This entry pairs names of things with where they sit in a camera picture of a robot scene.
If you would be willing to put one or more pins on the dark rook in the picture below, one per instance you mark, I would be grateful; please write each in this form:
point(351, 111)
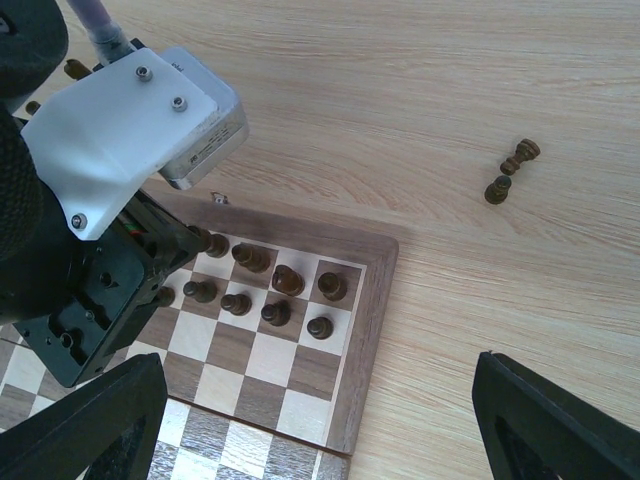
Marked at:
point(333, 286)
point(76, 70)

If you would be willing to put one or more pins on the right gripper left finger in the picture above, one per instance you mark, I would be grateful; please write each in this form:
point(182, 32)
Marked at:
point(105, 430)

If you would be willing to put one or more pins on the dark bishop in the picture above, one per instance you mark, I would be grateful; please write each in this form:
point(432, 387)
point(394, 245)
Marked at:
point(255, 259)
point(287, 281)

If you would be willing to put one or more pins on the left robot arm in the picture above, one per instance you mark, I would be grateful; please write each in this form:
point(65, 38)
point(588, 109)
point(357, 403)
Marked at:
point(34, 41)

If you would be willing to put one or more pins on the dark pawn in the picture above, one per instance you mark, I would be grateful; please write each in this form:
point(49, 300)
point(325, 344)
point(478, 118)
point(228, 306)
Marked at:
point(200, 291)
point(276, 314)
point(32, 107)
point(497, 192)
point(165, 296)
point(236, 304)
point(320, 328)

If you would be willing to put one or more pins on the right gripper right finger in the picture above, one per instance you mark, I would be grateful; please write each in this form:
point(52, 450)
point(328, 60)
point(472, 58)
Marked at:
point(533, 429)

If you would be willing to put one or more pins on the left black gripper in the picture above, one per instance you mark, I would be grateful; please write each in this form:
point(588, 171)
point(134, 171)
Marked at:
point(77, 302)

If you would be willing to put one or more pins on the dark knight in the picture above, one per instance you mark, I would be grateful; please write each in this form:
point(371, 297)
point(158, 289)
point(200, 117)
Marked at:
point(526, 150)

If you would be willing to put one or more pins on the dark king piece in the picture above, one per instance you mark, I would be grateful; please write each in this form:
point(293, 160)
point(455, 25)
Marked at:
point(218, 246)

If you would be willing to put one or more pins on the wooden chess board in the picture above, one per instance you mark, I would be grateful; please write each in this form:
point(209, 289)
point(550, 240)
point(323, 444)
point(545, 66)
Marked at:
point(248, 400)

